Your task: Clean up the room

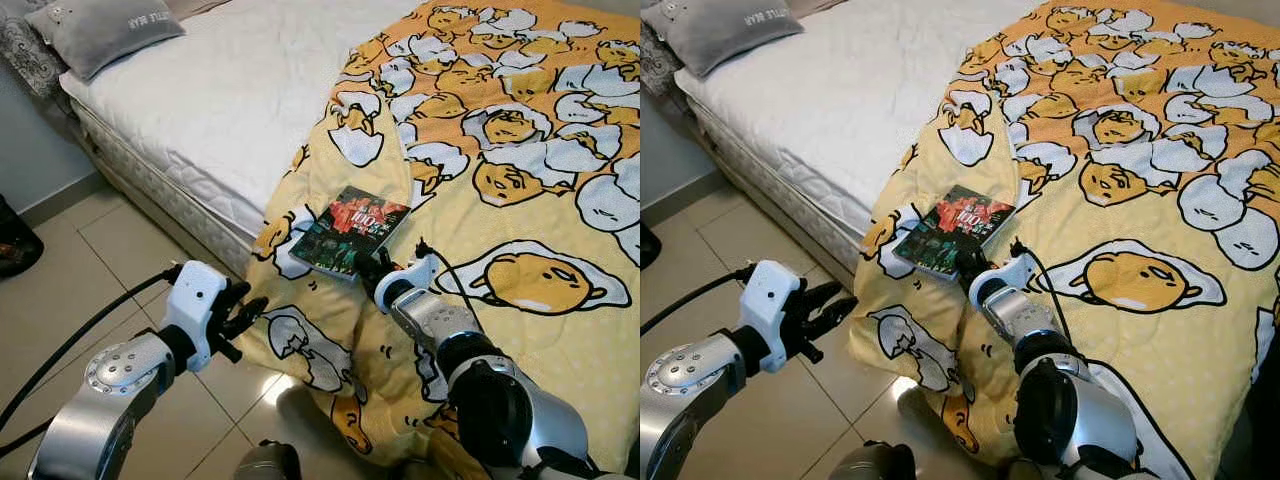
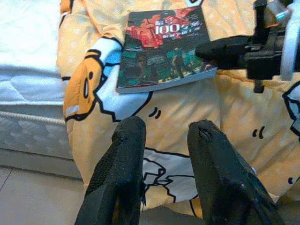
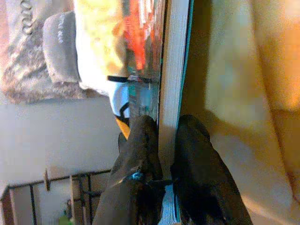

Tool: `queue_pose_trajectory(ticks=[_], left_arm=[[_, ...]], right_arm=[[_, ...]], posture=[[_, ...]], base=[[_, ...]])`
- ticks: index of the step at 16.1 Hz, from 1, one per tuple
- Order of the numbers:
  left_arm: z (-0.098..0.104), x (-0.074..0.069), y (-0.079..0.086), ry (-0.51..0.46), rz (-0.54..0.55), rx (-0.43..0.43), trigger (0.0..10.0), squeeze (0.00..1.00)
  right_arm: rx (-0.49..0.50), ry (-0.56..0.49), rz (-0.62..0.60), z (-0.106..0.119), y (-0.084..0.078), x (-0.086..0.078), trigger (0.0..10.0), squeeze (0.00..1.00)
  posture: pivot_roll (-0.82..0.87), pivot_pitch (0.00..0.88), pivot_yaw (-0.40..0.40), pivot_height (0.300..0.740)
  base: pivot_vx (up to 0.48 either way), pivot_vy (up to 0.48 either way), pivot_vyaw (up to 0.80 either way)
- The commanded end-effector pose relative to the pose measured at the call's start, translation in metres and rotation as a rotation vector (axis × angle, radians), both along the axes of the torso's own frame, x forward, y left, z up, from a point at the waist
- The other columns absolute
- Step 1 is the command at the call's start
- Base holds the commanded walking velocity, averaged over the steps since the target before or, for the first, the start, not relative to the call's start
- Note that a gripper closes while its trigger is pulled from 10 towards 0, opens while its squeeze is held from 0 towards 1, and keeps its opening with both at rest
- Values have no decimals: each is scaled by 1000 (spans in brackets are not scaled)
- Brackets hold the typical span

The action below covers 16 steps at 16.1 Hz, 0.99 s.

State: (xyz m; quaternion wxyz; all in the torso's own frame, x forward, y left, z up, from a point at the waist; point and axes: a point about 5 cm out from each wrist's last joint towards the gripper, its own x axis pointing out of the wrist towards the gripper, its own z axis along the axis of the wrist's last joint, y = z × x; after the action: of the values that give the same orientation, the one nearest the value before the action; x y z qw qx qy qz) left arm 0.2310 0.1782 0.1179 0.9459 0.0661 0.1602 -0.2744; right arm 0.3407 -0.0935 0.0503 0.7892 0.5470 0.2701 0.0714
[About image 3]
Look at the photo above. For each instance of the grey bear pillow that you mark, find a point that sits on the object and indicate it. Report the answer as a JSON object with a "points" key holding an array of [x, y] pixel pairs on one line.
{"points": [[61, 47]]}

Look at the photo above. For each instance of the dark red green book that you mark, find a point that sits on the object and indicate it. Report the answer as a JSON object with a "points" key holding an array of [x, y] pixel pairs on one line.
{"points": [[173, 58]]}

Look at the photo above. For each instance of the black white patterned cushion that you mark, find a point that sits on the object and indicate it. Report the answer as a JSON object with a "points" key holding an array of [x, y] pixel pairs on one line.
{"points": [[23, 70]]}

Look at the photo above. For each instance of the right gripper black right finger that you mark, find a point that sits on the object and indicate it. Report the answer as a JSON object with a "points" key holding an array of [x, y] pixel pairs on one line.
{"points": [[201, 168]]}

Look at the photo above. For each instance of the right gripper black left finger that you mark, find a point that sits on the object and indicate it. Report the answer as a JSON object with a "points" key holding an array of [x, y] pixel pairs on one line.
{"points": [[138, 152]]}

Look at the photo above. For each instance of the yellow cartoon egg blanket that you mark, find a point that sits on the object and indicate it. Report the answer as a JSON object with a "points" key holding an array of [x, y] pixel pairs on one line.
{"points": [[234, 70]]}

